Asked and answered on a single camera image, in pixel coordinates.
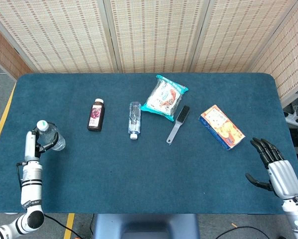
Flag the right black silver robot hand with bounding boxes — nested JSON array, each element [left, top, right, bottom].
[[245, 137, 298, 200]]

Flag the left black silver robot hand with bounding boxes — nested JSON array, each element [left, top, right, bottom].
[[24, 125, 60, 162]]

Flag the clear bottle green-white cap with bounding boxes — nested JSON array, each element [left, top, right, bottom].
[[36, 119, 66, 151]]

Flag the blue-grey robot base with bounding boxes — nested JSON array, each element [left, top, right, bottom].
[[93, 213, 200, 239]]

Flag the dark juice bottle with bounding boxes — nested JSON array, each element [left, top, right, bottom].
[[87, 98, 105, 132]]

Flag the clear bottle white cap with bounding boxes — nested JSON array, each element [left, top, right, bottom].
[[127, 101, 142, 140]]

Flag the orange blue cracker box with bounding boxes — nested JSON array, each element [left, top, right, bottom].
[[199, 104, 246, 151]]

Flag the brown bamboo screen panel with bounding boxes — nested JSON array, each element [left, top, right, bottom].
[[0, 19, 34, 80]]

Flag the blue felt table mat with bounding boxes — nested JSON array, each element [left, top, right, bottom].
[[0, 72, 298, 215]]

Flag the beige bamboo screen panel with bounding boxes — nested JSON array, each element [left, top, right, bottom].
[[0, 0, 119, 74], [190, 0, 298, 73], [103, 0, 210, 74], [249, 0, 298, 108]]

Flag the black bristle grey brush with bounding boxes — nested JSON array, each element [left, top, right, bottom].
[[166, 105, 191, 144]]

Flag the teal white snack package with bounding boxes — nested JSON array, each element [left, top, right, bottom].
[[140, 74, 190, 122]]

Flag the black floor cable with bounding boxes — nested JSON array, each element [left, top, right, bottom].
[[214, 226, 269, 239]]

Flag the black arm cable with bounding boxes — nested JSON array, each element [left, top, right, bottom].
[[43, 214, 84, 239]]

